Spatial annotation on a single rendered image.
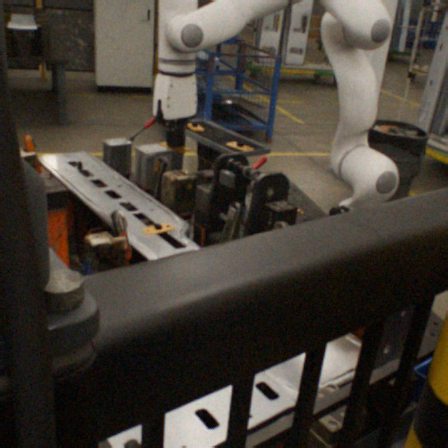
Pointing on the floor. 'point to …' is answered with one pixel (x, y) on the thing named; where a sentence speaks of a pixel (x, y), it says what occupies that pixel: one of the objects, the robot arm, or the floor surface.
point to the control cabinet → (123, 45)
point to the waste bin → (400, 150)
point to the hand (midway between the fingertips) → (175, 137)
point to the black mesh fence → (252, 327)
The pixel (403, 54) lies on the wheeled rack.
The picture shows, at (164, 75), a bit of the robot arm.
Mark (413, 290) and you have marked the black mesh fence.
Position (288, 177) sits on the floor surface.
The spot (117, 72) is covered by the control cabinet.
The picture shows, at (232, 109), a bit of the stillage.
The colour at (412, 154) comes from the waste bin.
